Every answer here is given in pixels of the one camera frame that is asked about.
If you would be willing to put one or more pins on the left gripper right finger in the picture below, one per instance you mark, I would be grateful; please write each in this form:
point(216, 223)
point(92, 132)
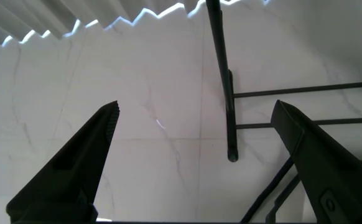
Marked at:
point(333, 180)

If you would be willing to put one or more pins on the black clothes rack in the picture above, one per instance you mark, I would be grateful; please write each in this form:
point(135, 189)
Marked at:
point(219, 46)

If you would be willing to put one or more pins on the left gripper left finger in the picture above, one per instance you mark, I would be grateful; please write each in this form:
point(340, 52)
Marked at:
point(75, 168)

